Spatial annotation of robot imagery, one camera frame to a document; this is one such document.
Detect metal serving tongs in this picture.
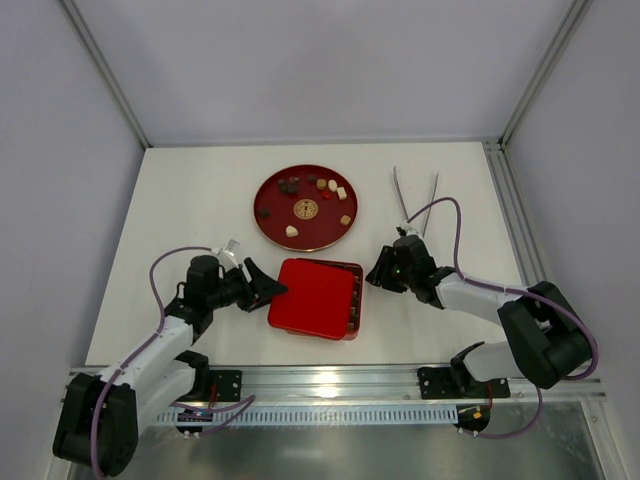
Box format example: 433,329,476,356
392,166,440,237

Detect red rectangular box lid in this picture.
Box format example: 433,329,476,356
267,257,357,340

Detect red chocolate box with tray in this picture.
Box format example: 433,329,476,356
269,257,365,343

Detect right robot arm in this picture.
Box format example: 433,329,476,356
366,235,595,393

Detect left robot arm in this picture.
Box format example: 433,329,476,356
52,247,288,478

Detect white heart chocolate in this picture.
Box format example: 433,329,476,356
285,225,299,237

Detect dark chocolate cluster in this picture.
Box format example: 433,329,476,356
278,182,299,196

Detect round red plate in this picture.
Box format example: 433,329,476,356
253,164,359,252

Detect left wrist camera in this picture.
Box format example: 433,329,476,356
211,239,241,271

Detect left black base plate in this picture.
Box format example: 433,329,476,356
205,369,243,404

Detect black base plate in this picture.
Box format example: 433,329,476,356
205,369,243,404
417,366,511,400

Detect aluminium frame rail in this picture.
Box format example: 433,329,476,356
63,363,609,401

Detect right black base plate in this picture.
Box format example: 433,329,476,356
417,366,511,400

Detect slotted cable duct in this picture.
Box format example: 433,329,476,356
151,403,458,428

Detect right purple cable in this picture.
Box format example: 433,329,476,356
397,198,599,440

